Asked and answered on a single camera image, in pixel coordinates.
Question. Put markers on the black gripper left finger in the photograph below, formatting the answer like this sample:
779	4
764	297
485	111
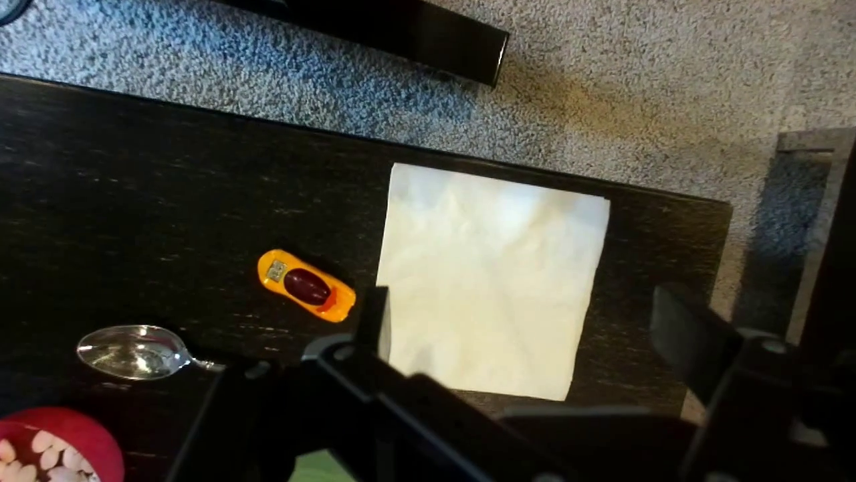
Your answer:
372	321

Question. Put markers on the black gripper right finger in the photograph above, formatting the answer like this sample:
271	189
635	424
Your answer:
700	349

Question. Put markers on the yellow orange toy object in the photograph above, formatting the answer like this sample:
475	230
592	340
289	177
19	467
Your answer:
306	284

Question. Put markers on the white paper napkin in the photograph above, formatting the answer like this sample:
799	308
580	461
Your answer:
491	276

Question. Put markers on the silver metal spoon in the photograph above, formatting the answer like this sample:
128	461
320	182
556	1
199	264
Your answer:
136	351

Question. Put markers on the black wooden coffee table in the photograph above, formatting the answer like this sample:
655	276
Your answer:
161	197

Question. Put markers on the black stand base bar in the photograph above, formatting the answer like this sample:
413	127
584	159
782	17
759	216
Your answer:
391	31

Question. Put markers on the red bowl with white candies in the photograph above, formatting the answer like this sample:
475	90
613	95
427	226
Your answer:
90	438

